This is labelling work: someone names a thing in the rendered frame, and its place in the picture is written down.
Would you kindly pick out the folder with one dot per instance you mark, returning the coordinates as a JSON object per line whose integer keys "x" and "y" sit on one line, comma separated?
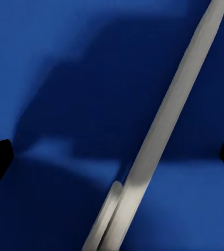
{"x": 81, "y": 82}

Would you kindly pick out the pen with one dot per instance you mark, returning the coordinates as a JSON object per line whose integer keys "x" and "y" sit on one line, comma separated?
{"x": 122, "y": 201}

